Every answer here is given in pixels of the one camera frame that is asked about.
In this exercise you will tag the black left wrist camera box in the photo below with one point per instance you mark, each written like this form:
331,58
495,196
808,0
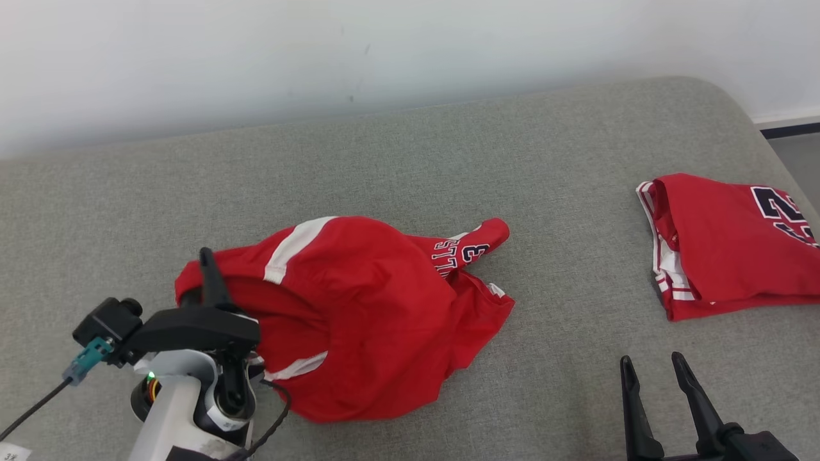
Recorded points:
106,323

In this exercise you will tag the white wall baseboard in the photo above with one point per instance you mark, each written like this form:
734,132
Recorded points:
788,121

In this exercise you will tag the small white paper label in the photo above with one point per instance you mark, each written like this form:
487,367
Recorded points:
13,452

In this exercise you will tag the red basketball jersey white trim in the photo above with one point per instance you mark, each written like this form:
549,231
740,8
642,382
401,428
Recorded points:
724,250

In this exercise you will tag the red shorts with white stripes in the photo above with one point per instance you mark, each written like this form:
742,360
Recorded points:
365,307

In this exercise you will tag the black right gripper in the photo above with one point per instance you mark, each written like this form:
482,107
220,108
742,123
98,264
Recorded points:
749,448

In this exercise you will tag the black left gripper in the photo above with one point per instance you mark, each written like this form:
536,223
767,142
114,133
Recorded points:
192,330

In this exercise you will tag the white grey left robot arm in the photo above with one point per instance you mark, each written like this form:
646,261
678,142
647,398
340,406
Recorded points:
170,410

